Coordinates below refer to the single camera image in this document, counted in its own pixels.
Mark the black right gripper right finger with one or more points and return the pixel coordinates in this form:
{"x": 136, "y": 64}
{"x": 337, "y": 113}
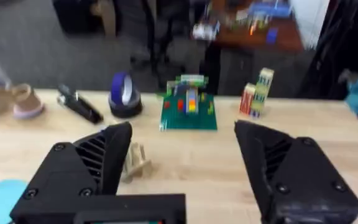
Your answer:
{"x": 294, "y": 183}

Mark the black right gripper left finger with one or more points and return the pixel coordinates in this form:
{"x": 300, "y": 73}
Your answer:
{"x": 73, "y": 168}

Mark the small wooden peg rack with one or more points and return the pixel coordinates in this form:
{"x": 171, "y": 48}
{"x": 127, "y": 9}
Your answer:
{"x": 135, "y": 163}

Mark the black hand tool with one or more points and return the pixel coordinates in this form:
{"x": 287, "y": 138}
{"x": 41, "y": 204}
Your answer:
{"x": 79, "y": 104}

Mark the black tape roll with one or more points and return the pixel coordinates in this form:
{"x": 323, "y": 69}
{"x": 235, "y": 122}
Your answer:
{"x": 125, "y": 107}

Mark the blue tape roll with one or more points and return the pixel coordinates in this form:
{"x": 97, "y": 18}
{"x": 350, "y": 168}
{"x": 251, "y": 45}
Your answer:
{"x": 122, "y": 89}

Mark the striped toy block tower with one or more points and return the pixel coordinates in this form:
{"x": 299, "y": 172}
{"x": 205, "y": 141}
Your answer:
{"x": 256, "y": 93}

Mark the green board with toy blocks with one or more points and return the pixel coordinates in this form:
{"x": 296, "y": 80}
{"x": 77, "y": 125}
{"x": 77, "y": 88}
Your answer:
{"x": 189, "y": 108}

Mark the brown table with clutter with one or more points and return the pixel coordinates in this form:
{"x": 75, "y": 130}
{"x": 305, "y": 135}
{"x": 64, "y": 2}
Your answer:
{"x": 253, "y": 28}

